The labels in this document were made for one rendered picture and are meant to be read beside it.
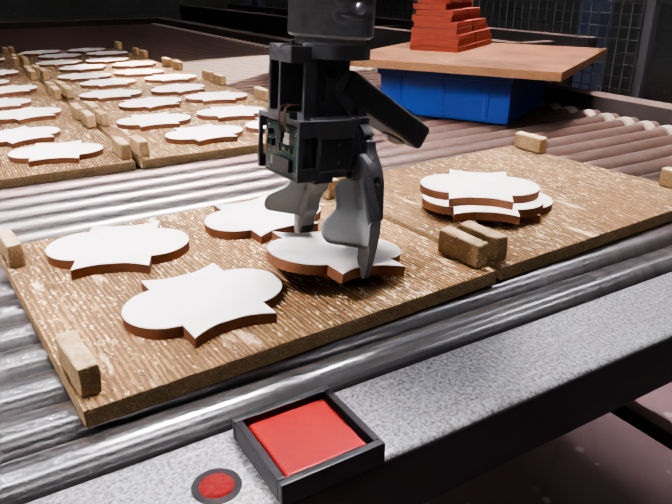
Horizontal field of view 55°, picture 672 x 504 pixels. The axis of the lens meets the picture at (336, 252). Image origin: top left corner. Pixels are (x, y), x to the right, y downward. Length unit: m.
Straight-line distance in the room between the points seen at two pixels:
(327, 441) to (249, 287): 0.21
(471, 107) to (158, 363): 1.05
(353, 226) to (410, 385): 0.15
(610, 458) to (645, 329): 1.36
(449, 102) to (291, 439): 1.10
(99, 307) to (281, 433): 0.24
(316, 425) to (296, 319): 0.14
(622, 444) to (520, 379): 1.52
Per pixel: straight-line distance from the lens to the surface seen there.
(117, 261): 0.69
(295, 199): 0.66
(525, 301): 0.66
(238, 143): 1.18
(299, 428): 0.46
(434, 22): 1.65
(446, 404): 0.51
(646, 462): 2.03
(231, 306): 0.57
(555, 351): 0.59
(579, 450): 2.00
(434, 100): 1.47
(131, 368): 0.53
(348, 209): 0.58
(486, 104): 1.43
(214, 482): 0.44
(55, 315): 0.63
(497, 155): 1.12
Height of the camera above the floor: 1.21
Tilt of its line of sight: 23 degrees down
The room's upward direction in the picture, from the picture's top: straight up
